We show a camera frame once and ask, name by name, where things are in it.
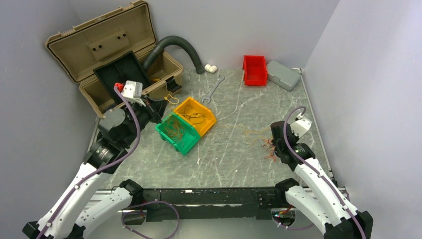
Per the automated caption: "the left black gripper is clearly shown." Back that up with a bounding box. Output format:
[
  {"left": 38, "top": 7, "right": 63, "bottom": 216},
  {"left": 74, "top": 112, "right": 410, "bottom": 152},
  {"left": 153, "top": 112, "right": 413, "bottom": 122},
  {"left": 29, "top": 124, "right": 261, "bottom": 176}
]
[{"left": 122, "top": 94, "right": 170, "bottom": 147}]

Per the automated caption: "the multicolour cable bundle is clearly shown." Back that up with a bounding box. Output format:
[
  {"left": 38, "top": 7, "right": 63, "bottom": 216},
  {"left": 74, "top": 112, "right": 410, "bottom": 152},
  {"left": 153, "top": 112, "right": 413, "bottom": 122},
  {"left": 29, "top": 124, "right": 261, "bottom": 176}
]
[{"left": 260, "top": 138, "right": 279, "bottom": 162}]

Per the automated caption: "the dark purple cable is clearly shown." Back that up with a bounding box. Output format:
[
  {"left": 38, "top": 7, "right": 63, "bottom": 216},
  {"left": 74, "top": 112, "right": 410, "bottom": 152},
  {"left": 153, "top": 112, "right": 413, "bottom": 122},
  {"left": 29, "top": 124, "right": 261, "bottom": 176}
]
[{"left": 183, "top": 105, "right": 209, "bottom": 126}]

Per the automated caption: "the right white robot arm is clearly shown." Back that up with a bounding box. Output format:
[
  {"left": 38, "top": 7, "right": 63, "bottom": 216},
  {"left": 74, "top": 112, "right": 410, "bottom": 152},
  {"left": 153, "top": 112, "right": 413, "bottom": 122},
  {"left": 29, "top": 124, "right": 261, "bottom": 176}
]
[{"left": 270, "top": 119, "right": 374, "bottom": 239}]

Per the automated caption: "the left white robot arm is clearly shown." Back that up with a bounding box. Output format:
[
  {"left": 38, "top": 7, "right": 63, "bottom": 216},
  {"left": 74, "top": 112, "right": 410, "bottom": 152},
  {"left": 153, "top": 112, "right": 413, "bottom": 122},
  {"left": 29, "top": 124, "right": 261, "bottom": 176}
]
[{"left": 22, "top": 97, "right": 168, "bottom": 239}]

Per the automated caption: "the green plastic bin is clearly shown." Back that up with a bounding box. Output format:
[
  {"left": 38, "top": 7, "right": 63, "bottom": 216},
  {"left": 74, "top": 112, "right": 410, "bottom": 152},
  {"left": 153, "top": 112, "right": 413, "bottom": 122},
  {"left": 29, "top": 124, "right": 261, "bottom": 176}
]
[{"left": 155, "top": 113, "right": 201, "bottom": 156}]

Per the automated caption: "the yellow plastic bin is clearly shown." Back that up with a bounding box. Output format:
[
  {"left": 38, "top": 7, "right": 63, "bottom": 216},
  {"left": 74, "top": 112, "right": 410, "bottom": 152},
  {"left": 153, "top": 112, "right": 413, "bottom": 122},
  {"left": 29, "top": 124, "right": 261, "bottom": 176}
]
[{"left": 173, "top": 97, "right": 216, "bottom": 137}]

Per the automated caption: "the black toolbox tray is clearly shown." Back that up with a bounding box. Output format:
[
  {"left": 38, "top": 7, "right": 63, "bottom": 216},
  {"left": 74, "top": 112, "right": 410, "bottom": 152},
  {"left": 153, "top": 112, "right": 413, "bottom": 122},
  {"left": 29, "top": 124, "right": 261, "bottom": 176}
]
[{"left": 93, "top": 51, "right": 152, "bottom": 105}]

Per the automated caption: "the white pipe fitting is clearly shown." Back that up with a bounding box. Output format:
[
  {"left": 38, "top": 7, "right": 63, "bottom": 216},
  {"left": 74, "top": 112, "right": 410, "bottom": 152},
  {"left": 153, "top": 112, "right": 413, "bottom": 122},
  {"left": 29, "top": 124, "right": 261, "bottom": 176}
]
[{"left": 204, "top": 64, "right": 218, "bottom": 74}]

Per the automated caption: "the silver open-end wrench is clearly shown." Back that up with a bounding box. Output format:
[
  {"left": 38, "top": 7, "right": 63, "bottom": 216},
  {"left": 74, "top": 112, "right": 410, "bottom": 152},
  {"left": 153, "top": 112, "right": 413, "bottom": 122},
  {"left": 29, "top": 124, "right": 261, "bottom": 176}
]
[{"left": 201, "top": 75, "right": 225, "bottom": 104}]

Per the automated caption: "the grey plastic case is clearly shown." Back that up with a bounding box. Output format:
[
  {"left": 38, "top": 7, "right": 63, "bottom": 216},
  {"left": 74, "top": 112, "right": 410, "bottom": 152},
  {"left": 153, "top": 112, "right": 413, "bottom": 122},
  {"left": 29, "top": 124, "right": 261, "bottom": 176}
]
[{"left": 266, "top": 60, "right": 301, "bottom": 91}]

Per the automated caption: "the red plastic bin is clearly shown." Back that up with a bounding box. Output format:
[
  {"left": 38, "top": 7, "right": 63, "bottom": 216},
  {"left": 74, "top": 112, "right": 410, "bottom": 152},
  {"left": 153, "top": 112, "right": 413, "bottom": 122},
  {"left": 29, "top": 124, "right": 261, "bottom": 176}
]
[{"left": 242, "top": 55, "right": 267, "bottom": 87}]

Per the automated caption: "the tan plastic toolbox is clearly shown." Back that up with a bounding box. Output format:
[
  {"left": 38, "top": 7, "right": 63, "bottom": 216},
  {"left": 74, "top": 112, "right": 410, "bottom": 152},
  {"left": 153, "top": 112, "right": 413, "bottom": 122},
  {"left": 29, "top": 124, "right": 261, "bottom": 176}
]
[{"left": 45, "top": 0, "right": 183, "bottom": 118}]

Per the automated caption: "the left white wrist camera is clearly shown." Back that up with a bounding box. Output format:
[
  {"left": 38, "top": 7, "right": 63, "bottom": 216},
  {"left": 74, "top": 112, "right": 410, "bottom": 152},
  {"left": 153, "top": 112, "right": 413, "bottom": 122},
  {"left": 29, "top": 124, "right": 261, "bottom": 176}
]
[{"left": 114, "top": 80, "right": 146, "bottom": 106}]

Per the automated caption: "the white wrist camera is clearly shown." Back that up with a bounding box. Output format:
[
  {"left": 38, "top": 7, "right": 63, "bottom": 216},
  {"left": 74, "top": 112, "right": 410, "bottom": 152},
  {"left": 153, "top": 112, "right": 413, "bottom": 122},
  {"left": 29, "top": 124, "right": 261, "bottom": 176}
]
[
  {"left": 290, "top": 113, "right": 313, "bottom": 138},
  {"left": 114, "top": 80, "right": 146, "bottom": 106}
]

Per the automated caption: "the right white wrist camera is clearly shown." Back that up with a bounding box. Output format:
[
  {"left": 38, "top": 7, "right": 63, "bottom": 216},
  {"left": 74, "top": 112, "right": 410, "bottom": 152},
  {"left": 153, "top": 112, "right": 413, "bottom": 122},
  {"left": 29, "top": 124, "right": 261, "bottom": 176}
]
[{"left": 290, "top": 113, "right": 313, "bottom": 138}]

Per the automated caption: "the dark grey corrugated hose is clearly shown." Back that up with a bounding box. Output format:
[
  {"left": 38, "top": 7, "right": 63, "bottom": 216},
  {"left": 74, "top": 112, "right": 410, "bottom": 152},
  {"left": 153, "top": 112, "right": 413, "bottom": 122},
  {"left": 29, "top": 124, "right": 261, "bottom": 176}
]
[{"left": 142, "top": 35, "right": 206, "bottom": 75}]

